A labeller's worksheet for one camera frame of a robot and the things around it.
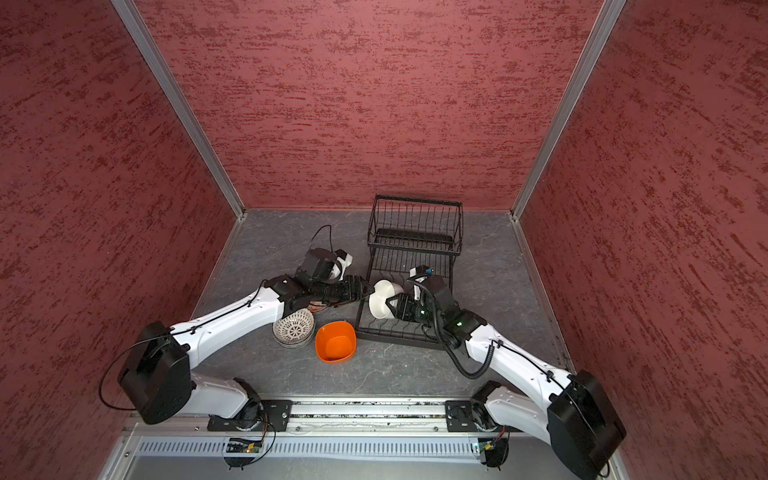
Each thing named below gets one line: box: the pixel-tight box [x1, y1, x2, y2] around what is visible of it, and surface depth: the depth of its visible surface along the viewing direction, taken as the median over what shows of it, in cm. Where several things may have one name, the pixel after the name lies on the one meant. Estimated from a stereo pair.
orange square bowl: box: [315, 321, 356, 363], surface depth 86 cm
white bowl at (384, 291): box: [369, 279, 405, 319], surface depth 85 cm
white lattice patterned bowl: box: [272, 308, 316, 348], surface depth 85 cm
